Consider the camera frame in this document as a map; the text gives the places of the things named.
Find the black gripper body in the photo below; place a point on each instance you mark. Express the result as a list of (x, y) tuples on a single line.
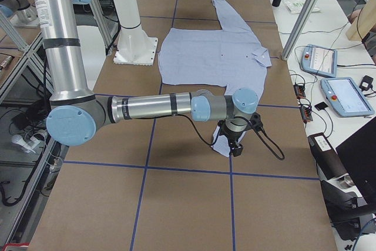
[(232, 138)]

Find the light blue striped shirt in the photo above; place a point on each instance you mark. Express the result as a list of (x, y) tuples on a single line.
[(231, 57)]

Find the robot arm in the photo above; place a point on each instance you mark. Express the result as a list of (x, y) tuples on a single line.
[(77, 113)]

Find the lower teach pendant tablet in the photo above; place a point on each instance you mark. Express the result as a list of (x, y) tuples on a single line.
[(345, 97)]

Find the teach pendant tablet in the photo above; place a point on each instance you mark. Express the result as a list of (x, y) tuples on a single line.
[(345, 97), (319, 60)]

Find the upper teach pendant tablet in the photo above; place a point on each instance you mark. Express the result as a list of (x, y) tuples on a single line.
[(319, 60)]

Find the black monitor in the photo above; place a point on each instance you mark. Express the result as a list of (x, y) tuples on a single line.
[(357, 154)]

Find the white plastic bag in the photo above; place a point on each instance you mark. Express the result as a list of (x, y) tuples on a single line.
[(294, 6)]

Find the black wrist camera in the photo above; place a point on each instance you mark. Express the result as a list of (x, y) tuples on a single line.
[(256, 122)]

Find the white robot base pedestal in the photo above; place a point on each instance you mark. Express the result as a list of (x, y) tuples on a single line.
[(134, 46)]

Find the aluminium frame post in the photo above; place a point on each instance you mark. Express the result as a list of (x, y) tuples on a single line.
[(297, 29)]

